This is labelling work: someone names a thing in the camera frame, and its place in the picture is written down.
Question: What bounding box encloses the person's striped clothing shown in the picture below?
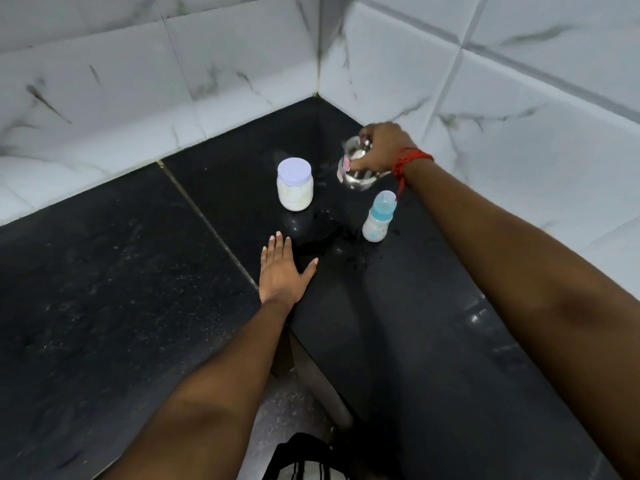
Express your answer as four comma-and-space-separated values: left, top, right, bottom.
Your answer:
262, 433, 351, 480

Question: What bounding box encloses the white jar with lilac lid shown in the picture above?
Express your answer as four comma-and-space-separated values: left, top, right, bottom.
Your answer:
276, 157, 315, 212

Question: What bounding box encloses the person's left hand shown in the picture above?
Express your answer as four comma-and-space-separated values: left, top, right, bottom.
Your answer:
258, 232, 319, 310

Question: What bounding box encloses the steel cup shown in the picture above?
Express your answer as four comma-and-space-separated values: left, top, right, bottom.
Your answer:
336, 136, 392, 192

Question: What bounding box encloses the red thread wristband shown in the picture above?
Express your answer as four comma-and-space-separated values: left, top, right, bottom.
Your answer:
391, 147, 435, 201

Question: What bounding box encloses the baby bottle with blue cap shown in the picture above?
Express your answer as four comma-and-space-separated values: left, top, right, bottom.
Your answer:
361, 190, 398, 243

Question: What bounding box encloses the person's right hand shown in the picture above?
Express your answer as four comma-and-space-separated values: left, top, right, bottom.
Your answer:
349, 122, 418, 173

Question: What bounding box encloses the person's right forearm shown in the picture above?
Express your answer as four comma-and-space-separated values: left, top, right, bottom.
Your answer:
403, 159, 640, 480

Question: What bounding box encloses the person's left forearm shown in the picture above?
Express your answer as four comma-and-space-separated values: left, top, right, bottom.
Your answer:
100, 298, 295, 480

